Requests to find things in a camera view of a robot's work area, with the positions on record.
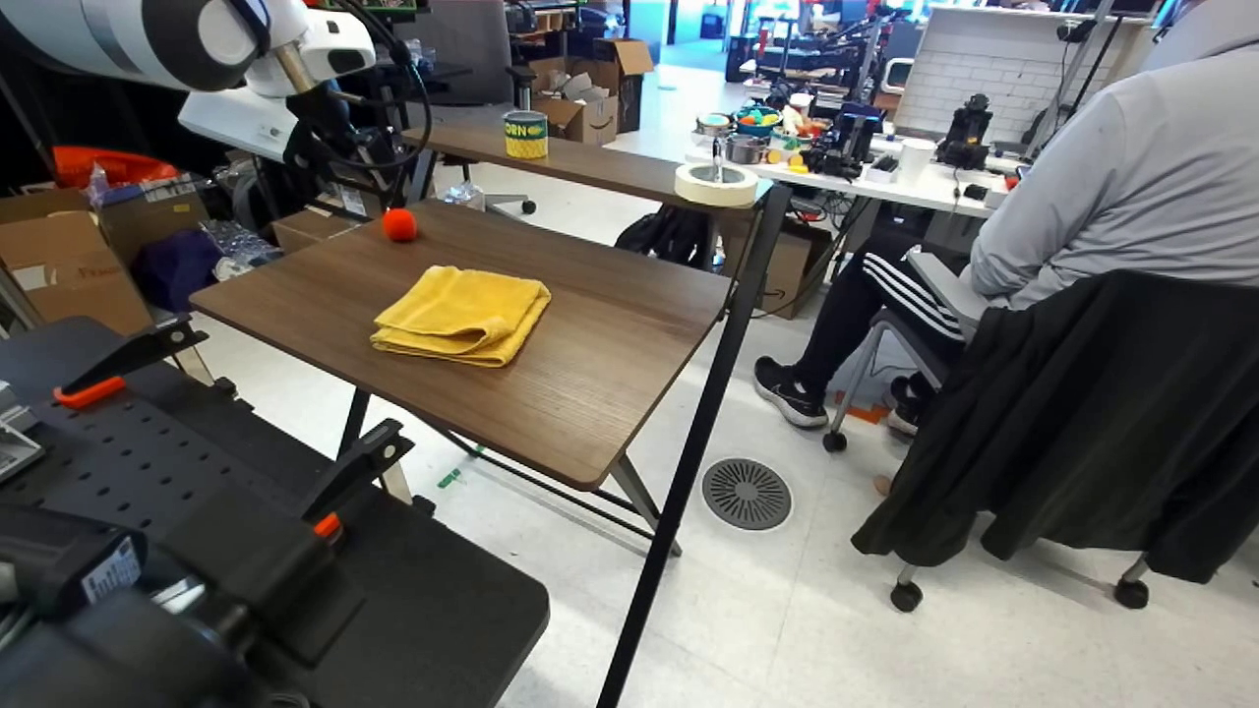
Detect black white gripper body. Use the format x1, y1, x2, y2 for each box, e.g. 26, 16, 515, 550
284, 71, 431, 196

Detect red tomato toy ball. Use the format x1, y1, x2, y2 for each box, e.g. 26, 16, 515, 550
380, 210, 422, 243

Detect yellow towel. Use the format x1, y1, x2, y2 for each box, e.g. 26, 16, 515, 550
371, 265, 549, 370

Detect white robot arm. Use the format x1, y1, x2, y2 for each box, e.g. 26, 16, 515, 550
0, 0, 417, 201

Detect yellow green labelled can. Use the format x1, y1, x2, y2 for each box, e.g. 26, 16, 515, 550
502, 109, 545, 160

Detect brown cardboard box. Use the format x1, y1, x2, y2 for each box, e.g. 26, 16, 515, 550
0, 184, 214, 339

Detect white tape roll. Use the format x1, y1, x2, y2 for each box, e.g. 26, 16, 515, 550
674, 160, 760, 210

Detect round floor drain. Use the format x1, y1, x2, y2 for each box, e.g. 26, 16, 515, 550
700, 459, 792, 533

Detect person in grey shirt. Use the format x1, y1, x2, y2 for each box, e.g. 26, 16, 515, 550
757, 0, 1259, 428

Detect black office chair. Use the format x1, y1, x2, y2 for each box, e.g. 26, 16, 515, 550
850, 273, 1259, 609

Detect orange handled black clamp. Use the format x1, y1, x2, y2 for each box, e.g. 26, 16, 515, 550
51, 323, 204, 412

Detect black perforated mount plate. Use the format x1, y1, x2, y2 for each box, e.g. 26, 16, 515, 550
0, 319, 549, 708

